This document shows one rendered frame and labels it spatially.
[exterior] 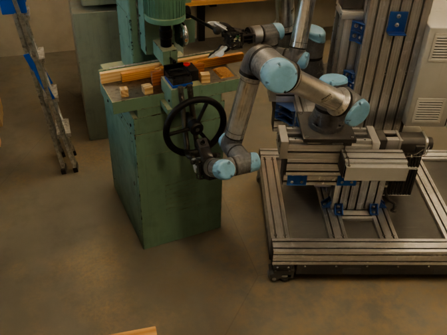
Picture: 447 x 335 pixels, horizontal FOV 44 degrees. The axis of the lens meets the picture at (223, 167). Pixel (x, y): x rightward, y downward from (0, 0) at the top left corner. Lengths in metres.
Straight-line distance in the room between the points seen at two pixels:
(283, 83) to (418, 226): 1.31
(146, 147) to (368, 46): 1.06
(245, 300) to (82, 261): 0.85
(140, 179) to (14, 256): 0.81
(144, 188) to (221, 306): 0.67
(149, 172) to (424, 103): 1.28
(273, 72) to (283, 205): 1.13
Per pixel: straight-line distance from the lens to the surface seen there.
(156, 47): 2.55
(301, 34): 2.46
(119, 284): 2.79
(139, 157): 2.56
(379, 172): 2.38
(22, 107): 4.27
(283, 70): 1.89
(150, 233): 2.87
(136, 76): 2.52
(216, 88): 2.52
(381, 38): 2.42
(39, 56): 3.20
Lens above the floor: 2.07
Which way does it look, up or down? 37 degrees down
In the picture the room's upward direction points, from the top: 2 degrees clockwise
